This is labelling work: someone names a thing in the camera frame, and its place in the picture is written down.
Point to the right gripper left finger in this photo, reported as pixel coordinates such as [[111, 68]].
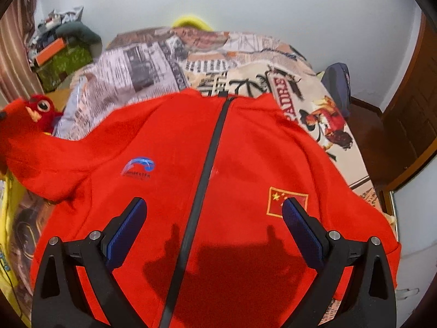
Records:
[[59, 299]]

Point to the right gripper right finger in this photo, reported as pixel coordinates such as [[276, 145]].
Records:
[[369, 299]]

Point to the red zip jacket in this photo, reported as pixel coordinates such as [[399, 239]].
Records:
[[214, 172]]

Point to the yellow blanket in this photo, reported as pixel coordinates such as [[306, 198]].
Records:
[[18, 242]]

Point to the brown wooden door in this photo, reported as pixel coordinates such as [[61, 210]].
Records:
[[410, 117]]

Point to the red plush bird toy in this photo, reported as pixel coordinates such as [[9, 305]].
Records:
[[36, 114]]

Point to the striped brown curtain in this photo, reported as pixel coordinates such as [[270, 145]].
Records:
[[17, 28]]

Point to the blue backpack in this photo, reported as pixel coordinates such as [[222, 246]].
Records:
[[336, 80]]

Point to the green patterned storage box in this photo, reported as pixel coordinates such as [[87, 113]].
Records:
[[64, 63]]

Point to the newspaper print bed quilt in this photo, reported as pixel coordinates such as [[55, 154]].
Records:
[[146, 64]]

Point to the orange shoe box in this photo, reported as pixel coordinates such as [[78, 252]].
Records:
[[48, 52]]

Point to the dark green cushion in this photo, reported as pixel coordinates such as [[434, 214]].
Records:
[[82, 33]]

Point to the yellow foam headboard arch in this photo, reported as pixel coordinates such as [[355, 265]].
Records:
[[191, 21]]

